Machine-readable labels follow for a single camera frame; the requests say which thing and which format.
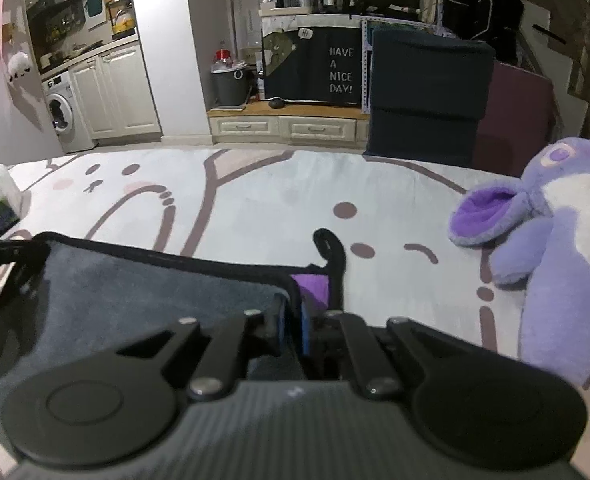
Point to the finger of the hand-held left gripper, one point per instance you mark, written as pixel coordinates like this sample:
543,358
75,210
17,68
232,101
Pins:
10,251

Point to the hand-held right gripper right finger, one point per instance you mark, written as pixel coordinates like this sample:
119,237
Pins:
306,331

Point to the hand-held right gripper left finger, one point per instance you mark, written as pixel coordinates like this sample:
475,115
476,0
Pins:
278,329

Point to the grey towel with black edging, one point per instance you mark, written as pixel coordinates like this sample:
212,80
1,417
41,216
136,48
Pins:
140,290

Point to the white printed cartoon blanket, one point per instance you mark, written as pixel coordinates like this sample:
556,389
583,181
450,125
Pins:
255,200

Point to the white washing machine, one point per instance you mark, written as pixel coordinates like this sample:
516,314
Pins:
65,112

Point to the white kitchen cabinet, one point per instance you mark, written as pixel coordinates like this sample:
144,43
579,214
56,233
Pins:
117,90

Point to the wooden platform with white drawers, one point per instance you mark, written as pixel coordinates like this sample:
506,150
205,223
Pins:
285,122

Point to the small black round object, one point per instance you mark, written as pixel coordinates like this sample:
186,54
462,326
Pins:
276,103

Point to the grey trash bin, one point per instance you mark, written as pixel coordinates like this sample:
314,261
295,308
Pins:
231,87

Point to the glass jar with yellow contents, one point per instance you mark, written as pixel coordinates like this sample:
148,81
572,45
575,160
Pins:
121,17

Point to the dark printed curtain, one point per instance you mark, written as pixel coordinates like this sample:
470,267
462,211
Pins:
310,67

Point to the dark blue upholstered stool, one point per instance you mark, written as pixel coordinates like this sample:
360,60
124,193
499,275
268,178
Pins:
427,95

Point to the purple plush toy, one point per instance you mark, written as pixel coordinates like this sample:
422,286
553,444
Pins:
560,240

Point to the red-capped clear bottle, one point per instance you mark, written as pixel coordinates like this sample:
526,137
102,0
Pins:
223,59

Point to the dark purple box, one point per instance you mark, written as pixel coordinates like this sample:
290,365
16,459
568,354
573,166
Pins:
517,115

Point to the black hanging clothing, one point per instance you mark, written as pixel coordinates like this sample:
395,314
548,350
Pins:
480,5

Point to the white plush wall toy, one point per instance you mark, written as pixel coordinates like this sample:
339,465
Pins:
20,66

